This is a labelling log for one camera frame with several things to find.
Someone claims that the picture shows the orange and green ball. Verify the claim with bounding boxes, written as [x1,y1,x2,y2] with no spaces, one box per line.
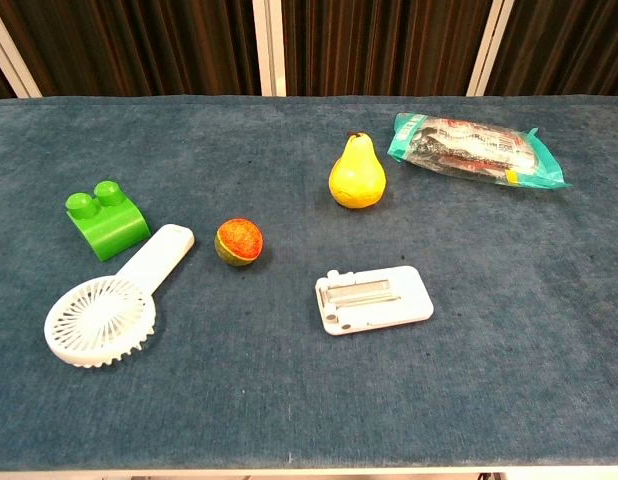
[214,217,265,267]

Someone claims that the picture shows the yellow toy pear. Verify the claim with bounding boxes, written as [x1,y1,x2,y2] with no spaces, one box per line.
[328,131,387,210]

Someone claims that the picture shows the white folding phone stand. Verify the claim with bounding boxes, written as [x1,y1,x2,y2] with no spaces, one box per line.
[314,265,435,336]

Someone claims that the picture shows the blue table cloth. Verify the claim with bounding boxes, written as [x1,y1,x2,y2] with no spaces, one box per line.
[0,94,618,472]

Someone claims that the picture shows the teal plastic snack bag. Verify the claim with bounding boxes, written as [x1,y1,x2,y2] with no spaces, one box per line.
[386,112,573,191]

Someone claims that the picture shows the green toy building block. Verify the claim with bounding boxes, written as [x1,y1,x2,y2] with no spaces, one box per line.
[64,180,152,263]

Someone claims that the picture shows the white handheld fan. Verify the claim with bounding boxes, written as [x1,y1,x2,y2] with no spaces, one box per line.
[43,223,196,369]

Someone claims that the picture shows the dark brown curtain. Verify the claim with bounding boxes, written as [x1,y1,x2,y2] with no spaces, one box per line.
[0,0,618,103]

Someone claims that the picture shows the white frame post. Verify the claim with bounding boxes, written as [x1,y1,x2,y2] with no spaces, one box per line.
[0,4,43,99]
[251,0,288,97]
[466,0,517,97]

